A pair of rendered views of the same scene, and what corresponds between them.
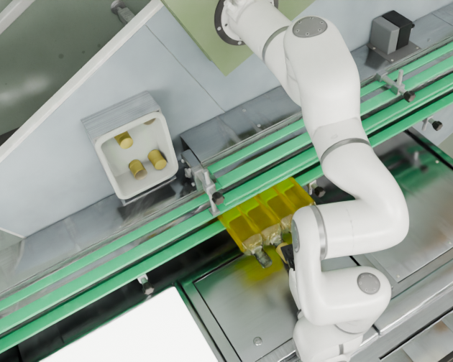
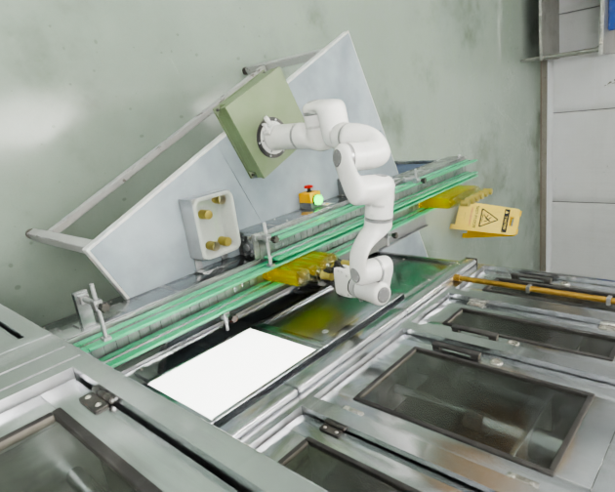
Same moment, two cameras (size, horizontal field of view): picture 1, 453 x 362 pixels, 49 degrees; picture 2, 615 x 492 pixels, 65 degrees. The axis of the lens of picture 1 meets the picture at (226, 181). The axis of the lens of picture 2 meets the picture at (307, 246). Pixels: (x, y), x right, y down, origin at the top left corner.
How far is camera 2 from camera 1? 1.14 m
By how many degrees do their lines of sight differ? 39
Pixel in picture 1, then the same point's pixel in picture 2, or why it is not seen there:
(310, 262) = (348, 158)
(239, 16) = (271, 131)
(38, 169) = (148, 232)
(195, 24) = (247, 138)
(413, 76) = not seen: hidden behind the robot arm
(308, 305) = (354, 184)
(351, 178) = (355, 131)
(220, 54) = (261, 161)
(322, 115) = (333, 118)
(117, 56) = (201, 160)
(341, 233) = (359, 145)
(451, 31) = not seen: hidden behind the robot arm
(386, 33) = not seen: hidden behind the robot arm
